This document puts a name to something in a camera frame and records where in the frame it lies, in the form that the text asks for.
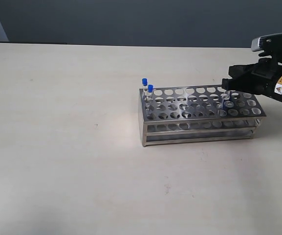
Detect stainless steel test tube rack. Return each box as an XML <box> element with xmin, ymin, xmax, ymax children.
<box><xmin>138</xmin><ymin>85</ymin><xmax>266</xmax><ymax>146</ymax></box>

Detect blue-capped test tube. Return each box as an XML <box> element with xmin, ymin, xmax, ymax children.
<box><xmin>142</xmin><ymin>78</ymin><xmax>148</xmax><ymax>103</ymax></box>
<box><xmin>218</xmin><ymin>91</ymin><xmax>234</xmax><ymax>117</ymax></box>
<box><xmin>146</xmin><ymin>84</ymin><xmax>153</xmax><ymax>108</ymax></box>

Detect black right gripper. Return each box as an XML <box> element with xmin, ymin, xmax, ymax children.
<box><xmin>221</xmin><ymin>50</ymin><xmax>282</xmax><ymax>97</ymax></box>

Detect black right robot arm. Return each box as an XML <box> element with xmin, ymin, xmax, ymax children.
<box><xmin>221</xmin><ymin>47</ymin><xmax>282</xmax><ymax>103</ymax></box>

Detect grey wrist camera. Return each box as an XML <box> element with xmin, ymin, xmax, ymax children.
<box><xmin>251</xmin><ymin>33</ymin><xmax>282</xmax><ymax>52</ymax></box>

